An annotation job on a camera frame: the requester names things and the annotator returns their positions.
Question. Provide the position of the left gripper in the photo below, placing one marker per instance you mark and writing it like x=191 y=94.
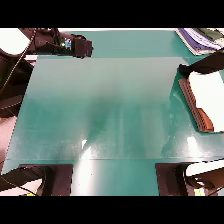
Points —
x=83 y=46

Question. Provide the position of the dark green garment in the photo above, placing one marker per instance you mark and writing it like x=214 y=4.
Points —
x=211 y=33

